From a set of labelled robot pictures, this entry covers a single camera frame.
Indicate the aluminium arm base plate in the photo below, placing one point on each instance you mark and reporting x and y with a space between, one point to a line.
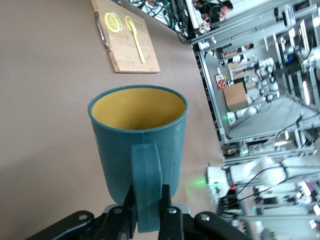
215 193

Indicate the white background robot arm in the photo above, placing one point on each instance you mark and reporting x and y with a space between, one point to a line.
250 110

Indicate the person in dark clothing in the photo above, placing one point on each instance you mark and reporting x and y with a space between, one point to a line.
222 10

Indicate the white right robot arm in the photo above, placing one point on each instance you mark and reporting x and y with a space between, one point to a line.
250 170

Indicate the teal cup yellow inside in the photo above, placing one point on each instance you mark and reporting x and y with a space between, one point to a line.
120 155

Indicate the aluminium frame cage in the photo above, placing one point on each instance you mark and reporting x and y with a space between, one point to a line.
210 95

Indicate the yellow plastic fork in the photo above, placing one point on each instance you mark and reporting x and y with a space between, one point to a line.
140 50

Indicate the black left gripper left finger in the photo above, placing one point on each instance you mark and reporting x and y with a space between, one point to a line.
117 225

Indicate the brown table cover sheet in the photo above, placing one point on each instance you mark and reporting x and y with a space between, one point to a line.
50 125

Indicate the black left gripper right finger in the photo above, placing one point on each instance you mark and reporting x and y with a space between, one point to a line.
175 225

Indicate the cardboard box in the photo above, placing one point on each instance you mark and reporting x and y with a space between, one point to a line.
235 97

